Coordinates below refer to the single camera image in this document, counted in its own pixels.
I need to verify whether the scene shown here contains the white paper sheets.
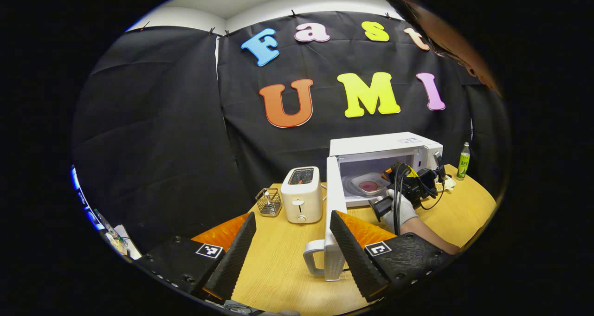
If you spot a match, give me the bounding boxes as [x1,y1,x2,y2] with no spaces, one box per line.
[93,208,142,261]

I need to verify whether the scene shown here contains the white toaster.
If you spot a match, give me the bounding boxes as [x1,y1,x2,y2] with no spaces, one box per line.
[280,166,324,224]

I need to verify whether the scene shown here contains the white plate with pink food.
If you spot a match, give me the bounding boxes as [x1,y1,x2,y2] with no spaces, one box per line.
[350,172,390,196]

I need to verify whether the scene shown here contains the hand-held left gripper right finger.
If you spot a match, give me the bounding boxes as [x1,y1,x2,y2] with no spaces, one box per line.
[329,210,458,303]

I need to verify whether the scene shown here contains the computer monitor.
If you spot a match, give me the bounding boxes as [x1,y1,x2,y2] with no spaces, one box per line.
[70,165,105,231]

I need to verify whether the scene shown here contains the black cable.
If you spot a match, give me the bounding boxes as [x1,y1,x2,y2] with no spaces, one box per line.
[392,165,408,235]

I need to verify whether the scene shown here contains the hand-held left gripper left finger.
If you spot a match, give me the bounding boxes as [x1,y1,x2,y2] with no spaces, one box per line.
[135,211,257,302]

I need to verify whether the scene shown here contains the black backdrop cloth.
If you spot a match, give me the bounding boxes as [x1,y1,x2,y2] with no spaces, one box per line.
[72,11,509,252]

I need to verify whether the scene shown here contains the white microwave oven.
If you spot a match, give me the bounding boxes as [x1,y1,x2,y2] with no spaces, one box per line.
[303,131,444,282]

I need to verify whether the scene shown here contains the metal wire basket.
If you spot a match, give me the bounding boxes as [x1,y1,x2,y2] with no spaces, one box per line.
[255,187,283,218]

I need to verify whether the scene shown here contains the green drink bottle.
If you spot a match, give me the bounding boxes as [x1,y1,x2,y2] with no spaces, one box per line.
[457,142,471,181]

